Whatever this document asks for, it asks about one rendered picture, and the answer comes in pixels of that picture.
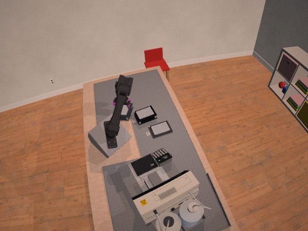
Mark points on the white well plate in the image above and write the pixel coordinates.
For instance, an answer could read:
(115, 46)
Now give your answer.
(144, 112)
(160, 128)
(124, 110)

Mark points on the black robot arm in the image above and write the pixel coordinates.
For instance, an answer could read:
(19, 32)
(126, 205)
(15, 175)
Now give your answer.
(123, 88)

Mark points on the white plastic bottle with tube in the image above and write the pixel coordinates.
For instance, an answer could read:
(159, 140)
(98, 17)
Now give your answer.
(190, 216)

